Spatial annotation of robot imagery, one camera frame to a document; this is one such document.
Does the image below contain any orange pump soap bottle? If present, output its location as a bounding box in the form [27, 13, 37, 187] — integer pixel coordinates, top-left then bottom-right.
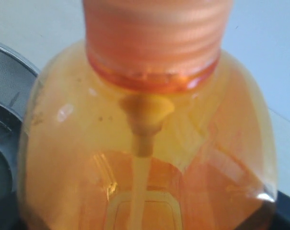
[17, 0, 277, 230]

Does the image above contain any steel mesh colander bowl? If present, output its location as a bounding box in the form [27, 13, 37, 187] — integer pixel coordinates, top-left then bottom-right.
[0, 39, 41, 135]

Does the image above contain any small stainless steel bowl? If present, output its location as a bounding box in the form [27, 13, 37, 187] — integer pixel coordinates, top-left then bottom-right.
[0, 104, 26, 230]

